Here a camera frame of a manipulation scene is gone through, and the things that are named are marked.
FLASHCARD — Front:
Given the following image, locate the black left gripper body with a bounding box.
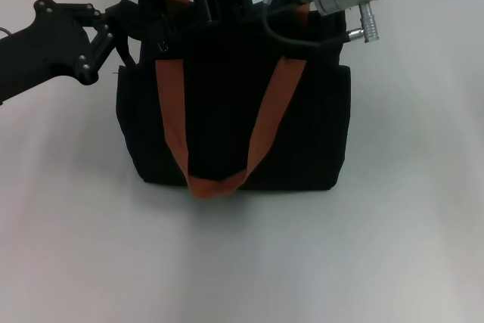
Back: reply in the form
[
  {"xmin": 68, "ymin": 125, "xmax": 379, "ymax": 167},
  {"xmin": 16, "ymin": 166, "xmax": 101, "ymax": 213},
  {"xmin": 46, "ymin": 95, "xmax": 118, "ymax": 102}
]
[{"xmin": 0, "ymin": 0, "xmax": 102, "ymax": 108}]

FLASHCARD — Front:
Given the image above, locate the black bag with orange straps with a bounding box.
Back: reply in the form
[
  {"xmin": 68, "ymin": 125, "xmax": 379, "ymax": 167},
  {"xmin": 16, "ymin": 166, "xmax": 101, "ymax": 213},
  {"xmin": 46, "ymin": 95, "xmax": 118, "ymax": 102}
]
[{"xmin": 114, "ymin": 0, "xmax": 353, "ymax": 201}]

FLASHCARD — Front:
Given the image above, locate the black cable with silver plugs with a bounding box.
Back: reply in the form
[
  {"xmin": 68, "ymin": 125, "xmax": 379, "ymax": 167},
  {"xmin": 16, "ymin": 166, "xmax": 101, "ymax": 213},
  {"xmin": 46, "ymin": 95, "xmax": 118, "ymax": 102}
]
[{"xmin": 261, "ymin": 0, "xmax": 381, "ymax": 51}]

